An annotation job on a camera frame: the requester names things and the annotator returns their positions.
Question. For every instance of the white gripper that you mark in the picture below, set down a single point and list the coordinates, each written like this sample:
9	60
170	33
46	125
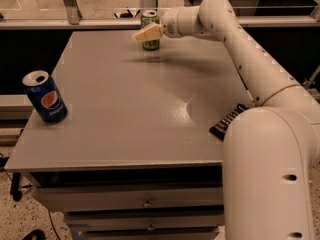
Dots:
170	25

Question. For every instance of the green soda can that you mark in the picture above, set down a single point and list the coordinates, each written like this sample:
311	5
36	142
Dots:
149	24

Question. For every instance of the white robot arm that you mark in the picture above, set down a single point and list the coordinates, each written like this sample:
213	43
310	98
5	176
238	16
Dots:
269	149

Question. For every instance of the black RXBAR chocolate bar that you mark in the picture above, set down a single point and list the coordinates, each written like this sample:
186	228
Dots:
219	129

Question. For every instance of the blue Pepsi can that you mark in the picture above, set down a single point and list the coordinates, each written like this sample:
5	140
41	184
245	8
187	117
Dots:
44	95

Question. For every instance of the grey metal railing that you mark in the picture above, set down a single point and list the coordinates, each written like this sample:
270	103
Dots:
103	14

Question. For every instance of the grey drawer cabinet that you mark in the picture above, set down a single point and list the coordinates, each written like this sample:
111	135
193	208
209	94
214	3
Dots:
134	117

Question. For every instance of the top grey drawer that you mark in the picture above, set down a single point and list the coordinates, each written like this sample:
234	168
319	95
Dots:
127	197

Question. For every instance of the grey drawer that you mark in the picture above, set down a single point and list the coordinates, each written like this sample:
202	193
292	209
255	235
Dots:
158	234
145	220
127	197

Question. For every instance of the middle grey drawer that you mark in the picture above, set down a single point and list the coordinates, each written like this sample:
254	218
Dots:
145	220

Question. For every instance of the bottom grey drawer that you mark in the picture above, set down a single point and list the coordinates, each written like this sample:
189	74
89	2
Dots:
158	234

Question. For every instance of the black shoe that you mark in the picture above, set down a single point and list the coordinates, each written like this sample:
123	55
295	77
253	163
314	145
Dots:
36	234

